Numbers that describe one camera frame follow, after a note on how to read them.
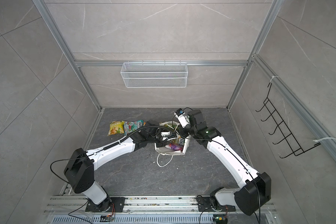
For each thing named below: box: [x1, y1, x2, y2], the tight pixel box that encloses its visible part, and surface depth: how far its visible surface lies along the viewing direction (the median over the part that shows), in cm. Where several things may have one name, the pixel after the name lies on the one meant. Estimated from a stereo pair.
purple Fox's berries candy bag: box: [168, 142, 184, 151], surface depth 87 cm
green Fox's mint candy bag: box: [123, 119, 145, 136], surface depth 106 cm
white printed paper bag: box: [154, 120, 191, 156], surface depth 74 cm
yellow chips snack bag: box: [107, 120, 125, 137], surface depth 103 cm
